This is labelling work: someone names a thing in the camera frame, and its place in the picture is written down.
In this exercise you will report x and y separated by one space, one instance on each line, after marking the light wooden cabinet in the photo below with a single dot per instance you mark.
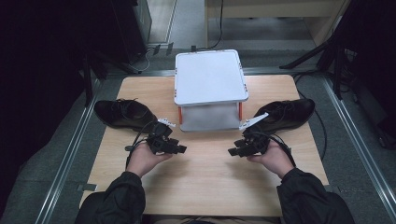
274 9

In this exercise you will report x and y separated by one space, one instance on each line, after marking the black leather shoe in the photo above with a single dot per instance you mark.
124 115
286 113

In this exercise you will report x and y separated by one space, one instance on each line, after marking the metal floor rail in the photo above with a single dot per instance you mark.
67 155
358 133

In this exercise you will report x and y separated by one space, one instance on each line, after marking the black stand leg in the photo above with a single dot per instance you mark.
88 84

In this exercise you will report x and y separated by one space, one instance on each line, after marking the white two-tier shoe rack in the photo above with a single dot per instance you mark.
208 77

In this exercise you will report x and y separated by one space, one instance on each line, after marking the dark computer tower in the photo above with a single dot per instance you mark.
141 21

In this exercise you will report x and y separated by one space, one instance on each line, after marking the black curtain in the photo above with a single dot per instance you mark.
37 77

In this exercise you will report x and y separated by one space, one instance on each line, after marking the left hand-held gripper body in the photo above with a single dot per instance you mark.
158 140

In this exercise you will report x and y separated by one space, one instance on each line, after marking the black tripod stand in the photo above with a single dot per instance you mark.
330 53

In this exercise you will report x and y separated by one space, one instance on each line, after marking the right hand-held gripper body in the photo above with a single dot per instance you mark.
257 141

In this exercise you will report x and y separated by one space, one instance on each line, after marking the person's left hand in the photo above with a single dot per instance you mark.
141 160

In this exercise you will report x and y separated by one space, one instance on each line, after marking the grey tape piece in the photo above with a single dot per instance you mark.
332 188
87 187

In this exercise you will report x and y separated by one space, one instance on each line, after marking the person's right hand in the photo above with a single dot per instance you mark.
275 158

